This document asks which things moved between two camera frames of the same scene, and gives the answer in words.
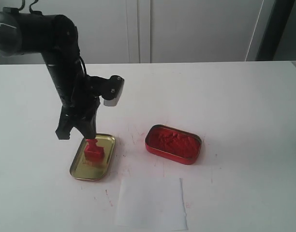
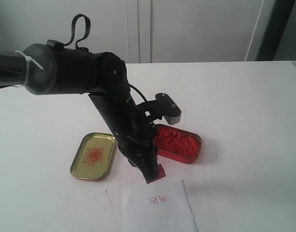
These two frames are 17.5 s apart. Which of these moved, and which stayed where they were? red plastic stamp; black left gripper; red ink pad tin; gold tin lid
Moved: black left gripper; red plastic stamp
Stayed: gold tin lid; red ink pad tin
